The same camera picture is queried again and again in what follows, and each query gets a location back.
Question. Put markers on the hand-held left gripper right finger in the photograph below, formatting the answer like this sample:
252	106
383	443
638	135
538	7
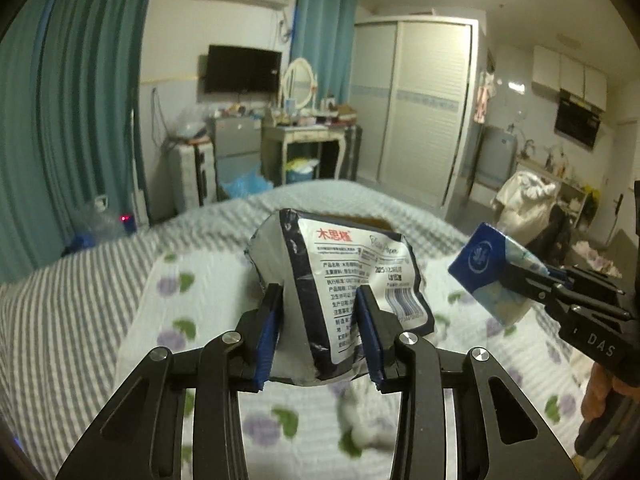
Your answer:
369	332

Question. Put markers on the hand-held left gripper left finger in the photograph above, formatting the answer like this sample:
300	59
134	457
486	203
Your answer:
266	327

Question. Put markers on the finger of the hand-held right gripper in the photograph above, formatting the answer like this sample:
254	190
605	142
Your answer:
537	287
590	280

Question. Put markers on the blue tissue pack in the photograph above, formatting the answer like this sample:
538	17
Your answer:
492	272

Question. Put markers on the white dark-edged tissue pack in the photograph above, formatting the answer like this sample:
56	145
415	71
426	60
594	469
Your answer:
345	285

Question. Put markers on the person's right hand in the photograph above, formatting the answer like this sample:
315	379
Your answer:
597	395

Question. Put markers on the floral pillow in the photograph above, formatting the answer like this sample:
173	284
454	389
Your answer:
180	320

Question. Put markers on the pile of white clothes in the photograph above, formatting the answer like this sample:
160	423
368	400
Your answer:
525	197

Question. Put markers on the blue plastic bag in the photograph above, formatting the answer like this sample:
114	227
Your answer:
246	185

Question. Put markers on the black range hood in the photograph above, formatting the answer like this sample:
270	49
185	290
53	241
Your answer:
577	117

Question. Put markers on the white suitcase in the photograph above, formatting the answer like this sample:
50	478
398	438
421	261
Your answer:
192	172

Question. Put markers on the grey mini fridge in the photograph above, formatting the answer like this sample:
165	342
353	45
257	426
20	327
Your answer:
235	145

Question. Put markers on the cream dressing table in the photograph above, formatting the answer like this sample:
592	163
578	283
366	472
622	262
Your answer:
305	140

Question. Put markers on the large clear water bottle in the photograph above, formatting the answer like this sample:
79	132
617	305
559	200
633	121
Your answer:
97	225

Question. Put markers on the striped bed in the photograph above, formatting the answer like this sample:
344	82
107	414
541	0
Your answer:
65	320

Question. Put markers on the clear plastic bag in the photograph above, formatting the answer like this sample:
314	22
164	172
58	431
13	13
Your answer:
189	122

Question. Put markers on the white sliding-door wardrobe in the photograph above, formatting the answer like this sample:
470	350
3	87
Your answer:
415	105

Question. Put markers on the white oval mirror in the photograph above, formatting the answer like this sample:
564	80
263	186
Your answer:
299	82

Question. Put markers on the teal curtain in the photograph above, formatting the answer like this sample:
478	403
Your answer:
75	110

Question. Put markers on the blue window curtain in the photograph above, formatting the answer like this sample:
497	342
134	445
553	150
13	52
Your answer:
322	25

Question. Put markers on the white wall cabinets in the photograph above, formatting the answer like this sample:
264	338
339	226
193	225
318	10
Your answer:
567	75

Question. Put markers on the black wall television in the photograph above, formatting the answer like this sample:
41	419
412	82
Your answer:
242	70

